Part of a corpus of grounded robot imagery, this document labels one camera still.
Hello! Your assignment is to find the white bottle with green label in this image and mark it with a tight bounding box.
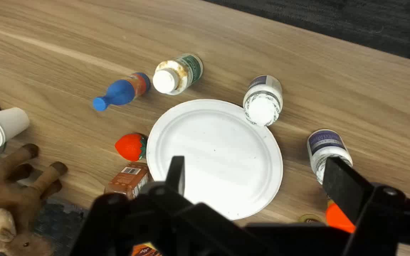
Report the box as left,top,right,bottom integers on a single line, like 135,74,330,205
151,53,205,97

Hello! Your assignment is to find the white pill bottle purple label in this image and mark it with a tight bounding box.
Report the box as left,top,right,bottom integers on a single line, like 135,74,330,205
306,128,354,186

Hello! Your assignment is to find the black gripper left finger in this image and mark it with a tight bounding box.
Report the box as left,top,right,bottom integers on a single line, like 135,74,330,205
68,155,249,256

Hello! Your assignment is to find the white paper plate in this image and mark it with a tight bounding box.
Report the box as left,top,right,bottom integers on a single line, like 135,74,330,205
145,98,285,220

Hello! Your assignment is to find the white paper cup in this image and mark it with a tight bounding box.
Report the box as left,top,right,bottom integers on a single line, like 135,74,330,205
0,107,31,151

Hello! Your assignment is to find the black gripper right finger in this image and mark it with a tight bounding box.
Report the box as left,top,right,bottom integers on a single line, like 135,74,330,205
322,155,410,256

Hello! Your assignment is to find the brown spice bottle orange cap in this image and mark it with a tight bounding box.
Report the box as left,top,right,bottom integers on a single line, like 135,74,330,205
102,161,152,200

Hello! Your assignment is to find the brown moose plush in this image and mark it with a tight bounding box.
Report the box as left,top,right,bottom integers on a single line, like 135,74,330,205
0,142,68,256

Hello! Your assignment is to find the small blue-capped bottle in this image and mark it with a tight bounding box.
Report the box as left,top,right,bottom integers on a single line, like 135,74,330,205
242,74,285,128

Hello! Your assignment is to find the blue-topped toy bottle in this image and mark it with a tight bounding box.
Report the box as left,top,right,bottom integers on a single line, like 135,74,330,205
91,71,152,114

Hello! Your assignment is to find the orange strawberry plushie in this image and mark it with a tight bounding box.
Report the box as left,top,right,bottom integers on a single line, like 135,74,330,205
114,132,148,164

